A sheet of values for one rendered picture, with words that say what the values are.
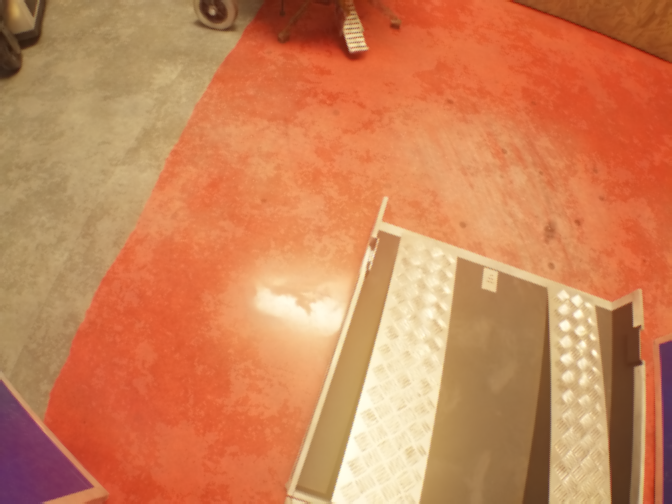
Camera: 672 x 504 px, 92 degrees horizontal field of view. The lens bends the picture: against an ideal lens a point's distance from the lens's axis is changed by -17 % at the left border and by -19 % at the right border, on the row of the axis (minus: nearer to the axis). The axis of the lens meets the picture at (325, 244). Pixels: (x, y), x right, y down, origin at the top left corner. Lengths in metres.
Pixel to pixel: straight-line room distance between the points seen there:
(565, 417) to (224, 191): 1.19
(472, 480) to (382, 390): 0.36
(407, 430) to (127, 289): 0.85
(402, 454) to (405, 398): 0.13
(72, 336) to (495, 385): 1.20
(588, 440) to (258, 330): 0.94
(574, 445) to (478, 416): 0.26
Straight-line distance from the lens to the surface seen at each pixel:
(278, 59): 1.72
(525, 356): 1.24
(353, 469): 0.91
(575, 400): 1.23
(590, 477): 1.20
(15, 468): 0.84
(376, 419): 0.94
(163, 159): 1.41
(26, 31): 2.17
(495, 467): 1.16
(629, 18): 2.80
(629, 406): 1.35
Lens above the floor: 1.06
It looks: 64 degrees down
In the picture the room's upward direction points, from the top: 11 degrees clockwise
